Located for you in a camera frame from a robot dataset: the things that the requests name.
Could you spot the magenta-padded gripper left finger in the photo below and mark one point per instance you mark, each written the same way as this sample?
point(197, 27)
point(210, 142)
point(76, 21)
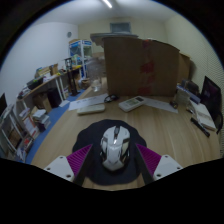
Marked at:
point(61, 166)

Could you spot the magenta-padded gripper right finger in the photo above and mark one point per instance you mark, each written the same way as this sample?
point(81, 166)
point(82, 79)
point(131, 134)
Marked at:
point(165, 166)

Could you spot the white and grey computer mouse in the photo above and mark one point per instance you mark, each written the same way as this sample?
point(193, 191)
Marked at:
point(115, 148)

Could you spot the dark round mouse pad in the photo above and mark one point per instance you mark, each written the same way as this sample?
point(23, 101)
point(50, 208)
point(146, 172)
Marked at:
point(88, 136)

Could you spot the black marker pen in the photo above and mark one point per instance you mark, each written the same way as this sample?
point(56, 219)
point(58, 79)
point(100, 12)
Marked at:
point(200, 127)

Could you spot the white shelf unit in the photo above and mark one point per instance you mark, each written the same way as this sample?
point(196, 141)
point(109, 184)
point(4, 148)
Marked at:
point(15, 133)

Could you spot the white paper sheet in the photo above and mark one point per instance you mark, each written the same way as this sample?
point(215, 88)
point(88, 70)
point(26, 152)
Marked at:
point(160, 105)

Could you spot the flat white slim remote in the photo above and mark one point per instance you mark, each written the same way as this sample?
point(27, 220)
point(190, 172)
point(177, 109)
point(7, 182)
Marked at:
point(91, 109)

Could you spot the white remote control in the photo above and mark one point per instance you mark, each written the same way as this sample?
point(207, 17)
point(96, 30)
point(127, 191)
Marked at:
point(132, 103)

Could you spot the blue flat book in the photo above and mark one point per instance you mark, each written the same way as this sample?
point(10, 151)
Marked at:
point(188, 94)

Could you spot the cluttered side desk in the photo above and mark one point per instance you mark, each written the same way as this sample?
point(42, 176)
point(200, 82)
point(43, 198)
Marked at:
point(46, 85)

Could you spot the black office chair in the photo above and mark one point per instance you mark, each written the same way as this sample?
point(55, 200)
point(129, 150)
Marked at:
point(211, 96)

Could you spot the black floor stand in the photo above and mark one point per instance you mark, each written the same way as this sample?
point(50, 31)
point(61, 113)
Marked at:
point(71, 76)

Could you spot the large brown cardboard box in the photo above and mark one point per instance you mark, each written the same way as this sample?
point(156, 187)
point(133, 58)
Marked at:
point(126, 66)

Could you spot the blue and white cabinet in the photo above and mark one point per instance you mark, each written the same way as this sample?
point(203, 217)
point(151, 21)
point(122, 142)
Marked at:
point(80, 53)

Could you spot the frosted glass window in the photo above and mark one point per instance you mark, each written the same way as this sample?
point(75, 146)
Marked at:
point(120, 27)

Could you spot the long ceiling light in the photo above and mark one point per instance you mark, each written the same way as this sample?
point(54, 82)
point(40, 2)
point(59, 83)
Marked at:
point(107, 3)

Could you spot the round wall clock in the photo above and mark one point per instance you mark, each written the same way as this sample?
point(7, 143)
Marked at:
point(69, 34)

